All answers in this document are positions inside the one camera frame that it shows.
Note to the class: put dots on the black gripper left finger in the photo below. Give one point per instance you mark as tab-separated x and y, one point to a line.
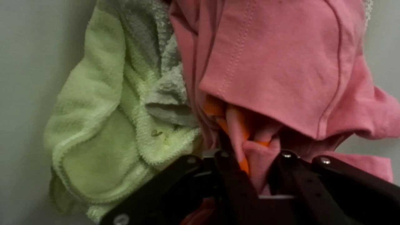
167	191

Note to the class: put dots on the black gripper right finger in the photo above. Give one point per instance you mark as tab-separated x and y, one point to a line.
345	195

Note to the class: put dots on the white knit towel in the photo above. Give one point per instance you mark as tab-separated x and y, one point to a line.
169	87

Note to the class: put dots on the yellow-green terry cloth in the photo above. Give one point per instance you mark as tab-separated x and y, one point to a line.
95	125

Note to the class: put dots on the orange pink patterned fabric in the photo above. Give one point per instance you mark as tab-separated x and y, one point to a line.
235	125

